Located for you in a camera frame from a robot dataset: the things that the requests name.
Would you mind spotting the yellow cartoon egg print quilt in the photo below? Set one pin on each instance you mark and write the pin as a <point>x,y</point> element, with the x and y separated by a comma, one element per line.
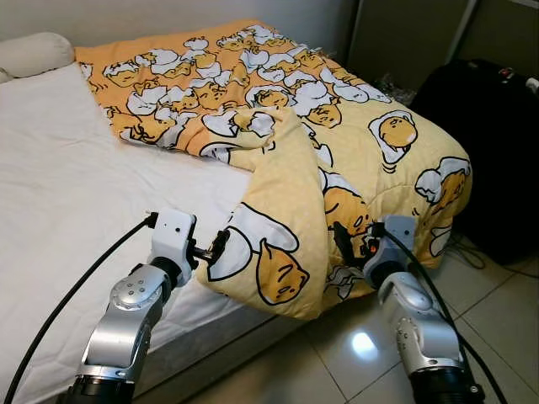
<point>286,194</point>

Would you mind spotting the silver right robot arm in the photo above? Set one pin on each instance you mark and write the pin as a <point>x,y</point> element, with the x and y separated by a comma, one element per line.
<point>417,324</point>

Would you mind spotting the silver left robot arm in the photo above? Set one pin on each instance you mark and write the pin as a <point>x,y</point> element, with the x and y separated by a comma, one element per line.
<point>126,328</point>

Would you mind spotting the white bed mattress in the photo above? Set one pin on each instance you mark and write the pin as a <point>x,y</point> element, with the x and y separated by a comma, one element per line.
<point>67,185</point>

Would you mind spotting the black suitcase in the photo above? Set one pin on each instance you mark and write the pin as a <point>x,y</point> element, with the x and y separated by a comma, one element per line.
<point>480,151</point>

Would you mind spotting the dark grey wardrobe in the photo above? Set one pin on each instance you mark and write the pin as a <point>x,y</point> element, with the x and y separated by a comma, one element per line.
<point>396,38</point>

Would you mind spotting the cream pillow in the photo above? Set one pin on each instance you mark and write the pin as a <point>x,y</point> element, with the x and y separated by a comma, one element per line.
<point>34,55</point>

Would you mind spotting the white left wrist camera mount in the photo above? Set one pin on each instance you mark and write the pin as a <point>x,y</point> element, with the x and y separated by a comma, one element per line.
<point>173,231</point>

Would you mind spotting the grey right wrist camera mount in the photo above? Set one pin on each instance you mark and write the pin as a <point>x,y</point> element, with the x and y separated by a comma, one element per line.
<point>396,231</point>

